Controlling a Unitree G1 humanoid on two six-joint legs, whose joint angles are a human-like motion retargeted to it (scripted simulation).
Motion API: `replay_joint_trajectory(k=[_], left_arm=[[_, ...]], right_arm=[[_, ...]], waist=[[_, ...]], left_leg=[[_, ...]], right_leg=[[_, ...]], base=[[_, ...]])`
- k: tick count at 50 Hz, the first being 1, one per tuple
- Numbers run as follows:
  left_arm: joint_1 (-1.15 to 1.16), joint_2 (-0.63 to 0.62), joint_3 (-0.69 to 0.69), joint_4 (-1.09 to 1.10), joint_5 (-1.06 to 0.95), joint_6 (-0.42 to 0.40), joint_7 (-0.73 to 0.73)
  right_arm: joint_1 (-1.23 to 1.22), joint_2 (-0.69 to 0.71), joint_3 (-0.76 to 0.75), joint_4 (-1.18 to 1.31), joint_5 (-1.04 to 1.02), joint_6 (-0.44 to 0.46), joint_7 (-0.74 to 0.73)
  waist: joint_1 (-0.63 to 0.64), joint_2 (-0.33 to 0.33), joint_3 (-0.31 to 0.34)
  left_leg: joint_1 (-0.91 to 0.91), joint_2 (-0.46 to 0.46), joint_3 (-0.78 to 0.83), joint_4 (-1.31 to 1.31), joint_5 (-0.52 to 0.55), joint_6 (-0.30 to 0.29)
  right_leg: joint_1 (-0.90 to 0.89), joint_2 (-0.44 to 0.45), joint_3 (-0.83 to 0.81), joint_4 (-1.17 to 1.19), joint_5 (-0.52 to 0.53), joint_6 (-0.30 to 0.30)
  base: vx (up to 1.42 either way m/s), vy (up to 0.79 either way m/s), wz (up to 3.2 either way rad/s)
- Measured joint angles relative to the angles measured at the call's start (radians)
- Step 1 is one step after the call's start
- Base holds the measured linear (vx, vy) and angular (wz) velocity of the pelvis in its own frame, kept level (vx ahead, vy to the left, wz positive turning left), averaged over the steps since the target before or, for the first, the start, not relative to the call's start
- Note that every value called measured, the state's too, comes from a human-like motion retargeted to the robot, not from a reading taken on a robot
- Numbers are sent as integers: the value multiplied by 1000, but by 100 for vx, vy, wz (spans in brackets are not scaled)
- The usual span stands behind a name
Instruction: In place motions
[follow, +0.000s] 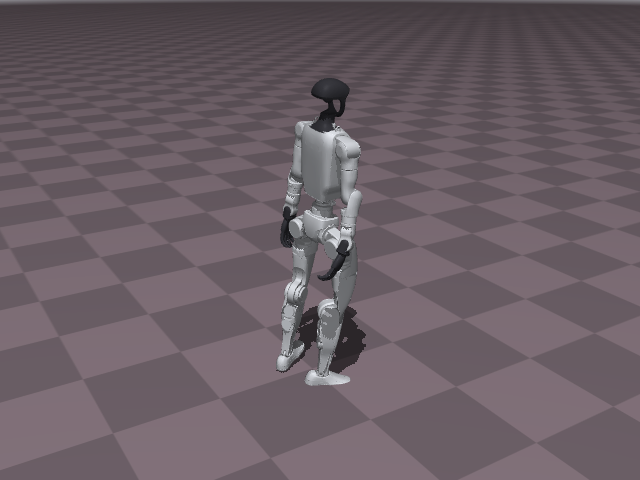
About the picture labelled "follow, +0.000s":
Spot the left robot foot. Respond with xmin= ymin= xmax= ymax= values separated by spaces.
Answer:
xmin=276 ymin=340 xmax=305 ymax=371

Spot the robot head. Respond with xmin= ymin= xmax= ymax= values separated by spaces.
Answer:
xmin=309 ymin=78 xmax=350 ymax=133

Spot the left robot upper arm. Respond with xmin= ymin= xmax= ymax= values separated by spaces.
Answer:
xmin=291 ymin=121 xmax=310 ymax=179

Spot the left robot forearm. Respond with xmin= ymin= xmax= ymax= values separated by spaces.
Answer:
xmin=283 ymin=167 xmax=303 ymax=216

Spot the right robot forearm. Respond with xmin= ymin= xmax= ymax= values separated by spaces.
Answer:
xmin=338 ymin=191 xmax=362 ymax=252

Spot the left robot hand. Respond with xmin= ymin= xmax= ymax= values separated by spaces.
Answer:
xmin=280 ymin=206 xmax=297 ymax=248

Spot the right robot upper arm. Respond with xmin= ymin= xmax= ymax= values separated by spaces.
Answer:
xmin=335 ymin=136 xmax=362 ymax=205

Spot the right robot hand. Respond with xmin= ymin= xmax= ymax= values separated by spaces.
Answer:
xmin=317 ymin=240 xmax=350 ymax=281

